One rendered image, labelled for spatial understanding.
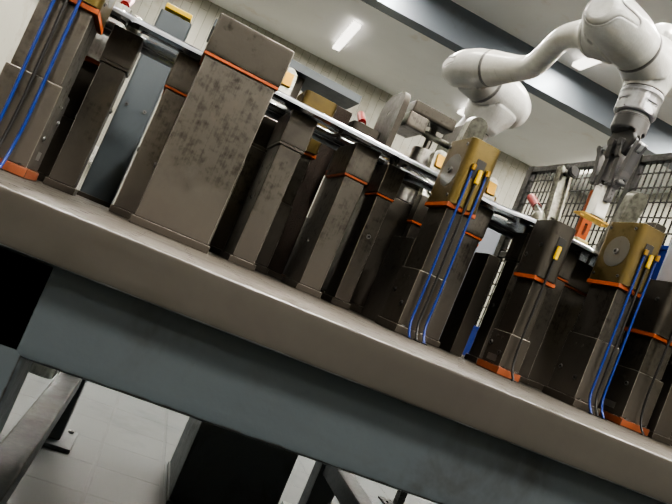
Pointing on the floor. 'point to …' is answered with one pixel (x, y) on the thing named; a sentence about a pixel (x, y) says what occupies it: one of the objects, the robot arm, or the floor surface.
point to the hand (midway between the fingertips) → (599, 202)
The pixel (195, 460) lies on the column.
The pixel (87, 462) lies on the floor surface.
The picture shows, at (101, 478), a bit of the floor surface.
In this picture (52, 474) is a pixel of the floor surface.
